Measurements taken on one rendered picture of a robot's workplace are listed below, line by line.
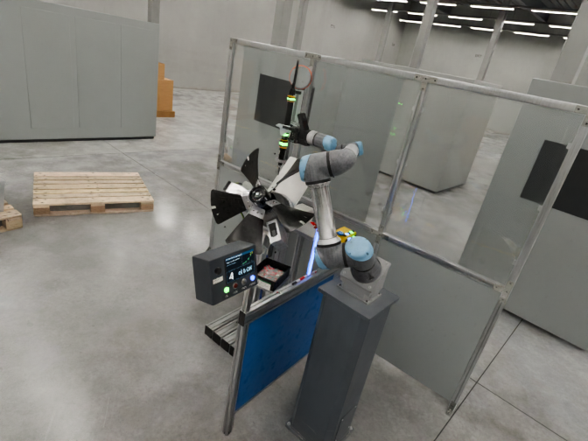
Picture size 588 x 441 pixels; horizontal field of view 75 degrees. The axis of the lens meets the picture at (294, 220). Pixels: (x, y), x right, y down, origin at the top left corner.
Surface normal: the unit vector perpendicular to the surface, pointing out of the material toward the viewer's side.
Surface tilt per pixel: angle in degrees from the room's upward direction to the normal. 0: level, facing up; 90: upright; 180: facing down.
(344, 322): 90
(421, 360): 90
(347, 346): 90
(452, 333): 90
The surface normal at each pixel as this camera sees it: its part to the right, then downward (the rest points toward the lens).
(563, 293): -0.68, 0.18
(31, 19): 0.71, 0.40
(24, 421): 0.18, -0.90
